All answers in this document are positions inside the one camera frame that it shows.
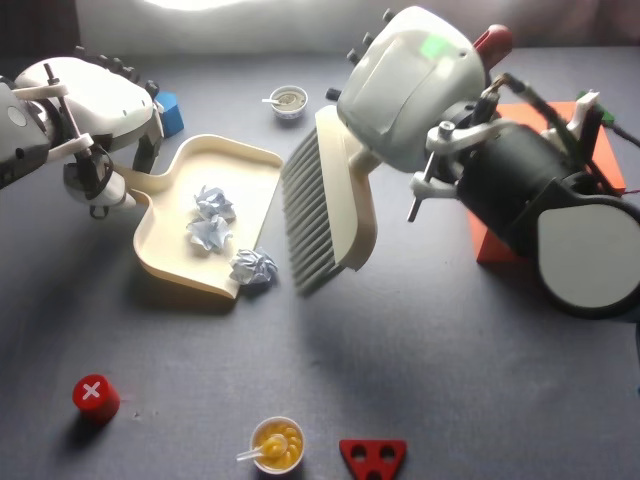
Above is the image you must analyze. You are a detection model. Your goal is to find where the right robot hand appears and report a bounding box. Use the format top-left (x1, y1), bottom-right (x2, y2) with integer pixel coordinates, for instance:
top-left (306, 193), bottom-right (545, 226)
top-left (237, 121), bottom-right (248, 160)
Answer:
top-left (324, 5), bottom-right (494, 175)

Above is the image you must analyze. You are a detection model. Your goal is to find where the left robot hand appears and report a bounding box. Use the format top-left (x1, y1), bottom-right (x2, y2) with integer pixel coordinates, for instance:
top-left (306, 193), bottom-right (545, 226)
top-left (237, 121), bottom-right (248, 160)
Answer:
top-left (14, 46), bottom-right (167, 221)

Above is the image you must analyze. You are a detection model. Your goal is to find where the cream brush with red handle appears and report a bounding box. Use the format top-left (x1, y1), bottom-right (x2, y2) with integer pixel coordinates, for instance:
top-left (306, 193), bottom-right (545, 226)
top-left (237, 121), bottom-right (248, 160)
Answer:
top-left (281, 23), bottom-right (515, 298)

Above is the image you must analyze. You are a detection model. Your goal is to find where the cream plastic dustpan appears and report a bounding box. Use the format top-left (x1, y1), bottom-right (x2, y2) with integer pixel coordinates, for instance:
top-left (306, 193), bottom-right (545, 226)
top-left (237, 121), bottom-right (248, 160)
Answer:
top-left (117, 133), bottom-right (285, 301)

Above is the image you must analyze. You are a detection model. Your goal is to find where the white paper ball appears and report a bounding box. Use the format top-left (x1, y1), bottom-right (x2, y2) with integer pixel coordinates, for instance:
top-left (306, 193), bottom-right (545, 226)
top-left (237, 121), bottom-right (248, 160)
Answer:
top-left (228, 246), bottom-right (280, 287)
top-left (193, 185), bottom-right (238, 224)
top-left (185, 214), bottom-right (236, 256)

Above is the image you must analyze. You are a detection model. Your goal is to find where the blue hexagonal block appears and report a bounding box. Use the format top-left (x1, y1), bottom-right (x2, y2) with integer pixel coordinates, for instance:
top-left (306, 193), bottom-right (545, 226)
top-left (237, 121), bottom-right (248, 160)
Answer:
top-left (154, 92), bottom-right (186, 139)

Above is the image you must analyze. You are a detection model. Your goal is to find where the small bowl with green soup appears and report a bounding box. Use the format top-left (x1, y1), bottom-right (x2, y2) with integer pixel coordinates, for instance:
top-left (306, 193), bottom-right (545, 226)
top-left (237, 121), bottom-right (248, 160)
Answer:
top-left (261, 84), bottom-right (309, 123)

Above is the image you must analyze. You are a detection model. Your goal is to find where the orange square box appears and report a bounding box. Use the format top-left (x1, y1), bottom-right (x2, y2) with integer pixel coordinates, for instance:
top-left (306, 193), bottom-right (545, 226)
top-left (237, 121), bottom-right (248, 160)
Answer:
top-left (467, 101), bottom-right (628, 266)

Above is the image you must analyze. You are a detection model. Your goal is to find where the green block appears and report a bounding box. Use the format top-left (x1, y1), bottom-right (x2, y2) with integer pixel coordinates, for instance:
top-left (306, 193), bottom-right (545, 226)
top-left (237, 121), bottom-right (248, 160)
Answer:
top-left (574, 89), bottom-right (617, 127)

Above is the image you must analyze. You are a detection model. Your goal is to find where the grey table cloth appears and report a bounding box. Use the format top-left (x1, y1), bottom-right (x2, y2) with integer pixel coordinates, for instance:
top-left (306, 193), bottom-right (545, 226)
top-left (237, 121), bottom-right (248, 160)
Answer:
top-left (0, 44), bottom-right (640, 480)

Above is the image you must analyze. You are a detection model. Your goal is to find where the red cylinder with white cross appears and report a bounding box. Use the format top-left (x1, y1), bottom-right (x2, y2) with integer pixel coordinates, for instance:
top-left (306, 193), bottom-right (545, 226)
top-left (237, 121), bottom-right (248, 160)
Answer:
top-left (72, 373), bottom-right (122, 427)

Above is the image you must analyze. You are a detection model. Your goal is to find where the red triangle block with holes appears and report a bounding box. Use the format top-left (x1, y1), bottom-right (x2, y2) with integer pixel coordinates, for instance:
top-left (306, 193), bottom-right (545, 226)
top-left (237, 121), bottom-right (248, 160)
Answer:
top-left (338, 438), bottom-right (408, 480)

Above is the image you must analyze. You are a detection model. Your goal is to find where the small bowl with yellow filling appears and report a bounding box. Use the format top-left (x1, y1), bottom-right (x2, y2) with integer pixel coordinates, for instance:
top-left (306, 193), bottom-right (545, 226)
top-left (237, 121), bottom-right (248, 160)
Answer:
top-left (235, 415), bottom-right (307, 474)

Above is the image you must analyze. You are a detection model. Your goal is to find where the black cable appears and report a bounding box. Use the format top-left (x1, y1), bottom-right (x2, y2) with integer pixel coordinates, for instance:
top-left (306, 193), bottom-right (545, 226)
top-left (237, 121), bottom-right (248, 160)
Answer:
top-left (602, 117), bottom-right (640, 150)

